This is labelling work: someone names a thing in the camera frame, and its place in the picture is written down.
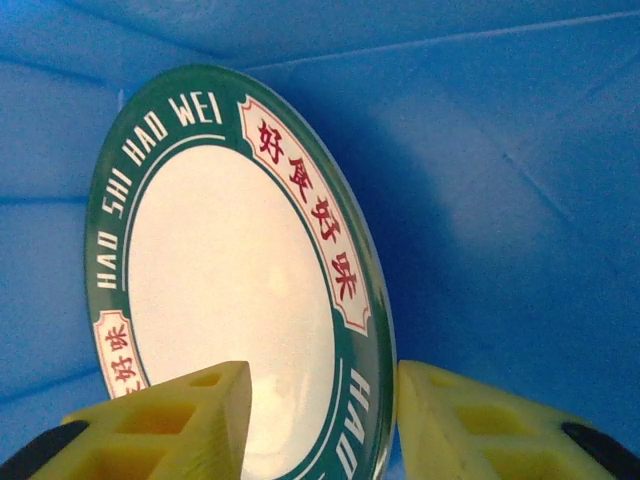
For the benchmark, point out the blue plastic bin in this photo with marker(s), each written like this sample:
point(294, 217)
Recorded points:
point(500, 150)

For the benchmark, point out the green rim lettered plate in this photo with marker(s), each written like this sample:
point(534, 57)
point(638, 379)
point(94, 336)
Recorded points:
point(225, 260)

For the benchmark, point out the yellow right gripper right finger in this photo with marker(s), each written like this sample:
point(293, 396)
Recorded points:
point(475, 435)

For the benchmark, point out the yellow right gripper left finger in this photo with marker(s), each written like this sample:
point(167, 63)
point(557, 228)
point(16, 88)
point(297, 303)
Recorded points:
point(150, 430)

